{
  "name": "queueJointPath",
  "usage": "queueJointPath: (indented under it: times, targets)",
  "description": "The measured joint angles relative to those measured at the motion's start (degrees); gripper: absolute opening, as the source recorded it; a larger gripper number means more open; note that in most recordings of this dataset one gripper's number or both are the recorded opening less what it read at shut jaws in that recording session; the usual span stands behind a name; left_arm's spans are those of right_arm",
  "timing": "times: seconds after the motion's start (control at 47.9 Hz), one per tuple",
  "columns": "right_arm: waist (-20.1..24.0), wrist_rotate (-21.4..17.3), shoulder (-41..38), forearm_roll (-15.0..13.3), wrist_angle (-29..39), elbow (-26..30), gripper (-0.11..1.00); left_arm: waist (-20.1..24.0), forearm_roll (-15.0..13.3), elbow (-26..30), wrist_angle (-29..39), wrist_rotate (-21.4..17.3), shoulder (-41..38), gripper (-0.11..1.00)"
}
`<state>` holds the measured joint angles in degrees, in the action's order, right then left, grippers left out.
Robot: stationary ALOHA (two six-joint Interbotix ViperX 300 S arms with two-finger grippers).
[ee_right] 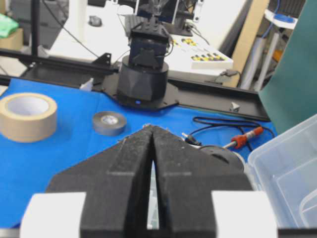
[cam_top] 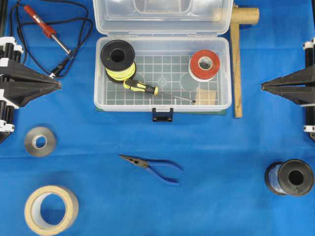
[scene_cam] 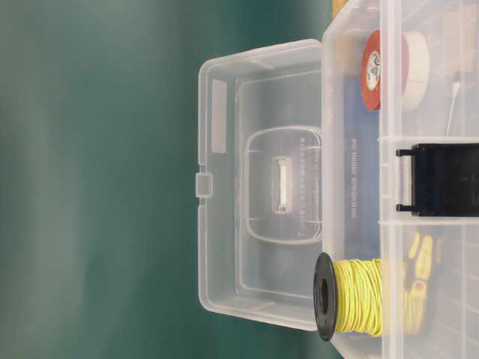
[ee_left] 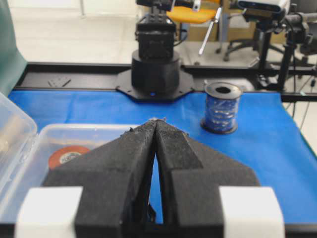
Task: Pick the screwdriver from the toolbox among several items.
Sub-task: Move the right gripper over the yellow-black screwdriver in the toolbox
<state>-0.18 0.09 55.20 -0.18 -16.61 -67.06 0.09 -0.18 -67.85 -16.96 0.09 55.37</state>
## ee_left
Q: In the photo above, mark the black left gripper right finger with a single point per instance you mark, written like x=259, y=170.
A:
x=206, y=194

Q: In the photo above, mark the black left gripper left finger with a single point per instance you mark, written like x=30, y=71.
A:
x=101, y=194

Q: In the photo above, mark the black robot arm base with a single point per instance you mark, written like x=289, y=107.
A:
x=155, y=65

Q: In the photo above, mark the clear plastic toolbox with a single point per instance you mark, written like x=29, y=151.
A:
x=27, y=165

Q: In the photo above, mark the clear toolbox lid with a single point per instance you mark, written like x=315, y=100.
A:
x=17, y=136

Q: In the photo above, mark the red tape roll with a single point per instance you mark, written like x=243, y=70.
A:
x=65, y=154

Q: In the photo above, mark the blue table mat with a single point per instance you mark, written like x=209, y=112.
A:
x=266, y=139

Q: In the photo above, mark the black octagonal mounting plate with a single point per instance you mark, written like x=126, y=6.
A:
x=124, y=85

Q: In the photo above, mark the black office chair base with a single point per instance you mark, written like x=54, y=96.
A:
x=238, y=34

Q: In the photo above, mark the orange office chair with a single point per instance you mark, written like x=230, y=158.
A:
x=199, y=15

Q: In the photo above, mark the blue wire spool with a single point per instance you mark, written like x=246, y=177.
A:
x=221, y=107

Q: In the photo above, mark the black camera stand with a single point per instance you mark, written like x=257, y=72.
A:
x=296, y=28

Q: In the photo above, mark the white depth camera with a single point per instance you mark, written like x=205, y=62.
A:
x=265, y=8

